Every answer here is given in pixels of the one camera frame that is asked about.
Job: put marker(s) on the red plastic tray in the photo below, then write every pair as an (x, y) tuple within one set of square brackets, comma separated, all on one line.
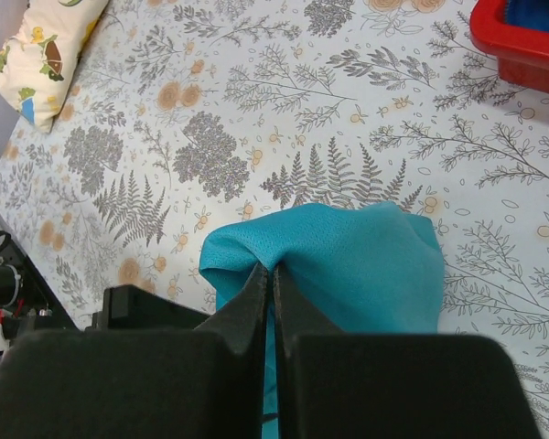
[(522, 53)]

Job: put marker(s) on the teal t-shirt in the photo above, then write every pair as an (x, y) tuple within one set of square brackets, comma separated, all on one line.
[(372, 270)]

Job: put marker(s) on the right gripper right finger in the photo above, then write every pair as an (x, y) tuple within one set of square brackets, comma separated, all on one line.
[(294, 315)]

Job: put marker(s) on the blue fleece jacket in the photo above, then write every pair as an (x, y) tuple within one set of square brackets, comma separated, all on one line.
[(531, 14)]

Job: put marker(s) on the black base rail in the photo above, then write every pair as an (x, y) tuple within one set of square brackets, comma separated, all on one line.
[(26, 301)]

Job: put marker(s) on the dinosaur print folded t-shirt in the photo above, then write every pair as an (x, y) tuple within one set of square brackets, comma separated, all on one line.
[(37, 64)]

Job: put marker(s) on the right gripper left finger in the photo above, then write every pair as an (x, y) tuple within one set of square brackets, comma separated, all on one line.
[(241, 323)]

